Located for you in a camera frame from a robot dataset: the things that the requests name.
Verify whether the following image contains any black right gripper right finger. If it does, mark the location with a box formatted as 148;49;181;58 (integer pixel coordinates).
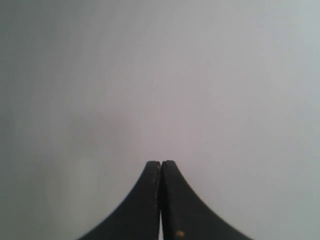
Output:
160;160;250;240

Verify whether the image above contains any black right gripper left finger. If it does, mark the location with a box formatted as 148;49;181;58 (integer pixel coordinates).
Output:
81;161;161;240

